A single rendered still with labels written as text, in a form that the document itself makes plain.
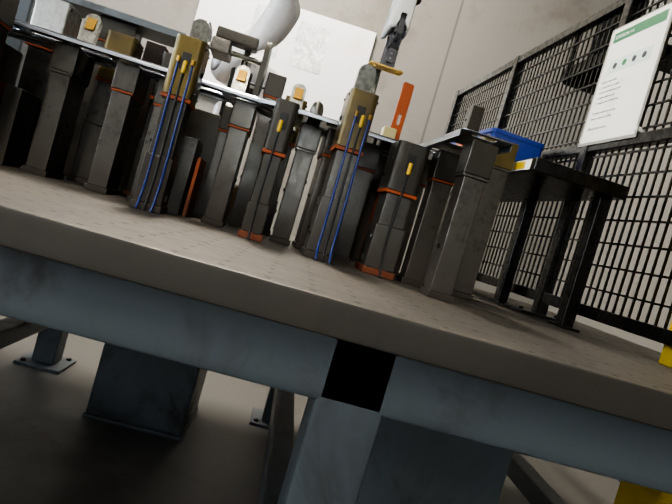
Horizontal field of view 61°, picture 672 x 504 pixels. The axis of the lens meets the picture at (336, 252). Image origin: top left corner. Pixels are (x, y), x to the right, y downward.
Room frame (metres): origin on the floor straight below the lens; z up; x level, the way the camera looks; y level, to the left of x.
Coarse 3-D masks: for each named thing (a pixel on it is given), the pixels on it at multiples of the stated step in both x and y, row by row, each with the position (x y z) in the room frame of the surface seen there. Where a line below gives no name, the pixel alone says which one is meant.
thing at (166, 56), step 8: (168, 56) 1.45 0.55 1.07; (160, 64) 1.45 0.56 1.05; (168, 64) 1.45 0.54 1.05; (152, 96) 1.45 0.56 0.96; (152, 104) 1.46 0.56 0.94; (152, 112) 1.46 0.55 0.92; (144, 128) 1.46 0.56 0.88; (144, 136) 1.46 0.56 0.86; (136, 152) 1.46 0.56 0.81; (136, 160) 1.46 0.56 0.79; (136, 168) 1.46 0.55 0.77; (128, 184) 1.46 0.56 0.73; (128, 192) 1.45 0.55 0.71
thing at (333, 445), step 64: (0, 256) 0.59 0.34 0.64; (0, 320) 1.66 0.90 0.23; (64, 320) 0.60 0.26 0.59; (128, 320) 0.61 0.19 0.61; (192, 320) 0.61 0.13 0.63; (256, 320) 0.62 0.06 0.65; (320, 384) 0.62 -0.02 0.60; (384, 384) 0.63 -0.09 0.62; (448, 384) 0.63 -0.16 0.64; (320, 448) 0.62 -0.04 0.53; (384, 448) 0.88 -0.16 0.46; (448, 448) 0.89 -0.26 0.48; (512, 448) 0.64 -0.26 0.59; (576, 448) 0.65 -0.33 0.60; (640, 448) 0.65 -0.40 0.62
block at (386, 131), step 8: (384, 128) 1.50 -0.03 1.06; (392, 128) 1.50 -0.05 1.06; (392, 136) 1.50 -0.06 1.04; (384, 160) 1.50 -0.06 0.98; (376, 176) 1.50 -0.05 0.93; (376, 184) 1.50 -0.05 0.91; (368, 192) 1.50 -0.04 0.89; (376, 192) 1.50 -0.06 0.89; (368, 200) 1.50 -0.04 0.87; (368, 208) 1.50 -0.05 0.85; (368, 216) 1.50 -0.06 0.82; (360, 224) 1.50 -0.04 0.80; (360, 232) 1.50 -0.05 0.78; (360, 240) 1.50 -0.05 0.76; (352, 248) 1.50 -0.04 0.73; (360, 248) 1.50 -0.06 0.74; (352, 256) 1.50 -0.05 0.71
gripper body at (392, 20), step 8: (400, 0) 1.33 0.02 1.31; (408, 0) 1.33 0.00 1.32; (416, 0) 1.34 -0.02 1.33; (392, 8) 1.35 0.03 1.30; (400, 8) 1.32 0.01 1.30; (408, 8) 1.33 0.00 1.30; (392, 16) 1.33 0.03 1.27; (400, 16) 1.32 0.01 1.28; (408, 16) 1.33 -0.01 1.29; (392, 24) 1.32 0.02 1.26; (408, 24) 1.33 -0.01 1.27; (384, 32) 1.36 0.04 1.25
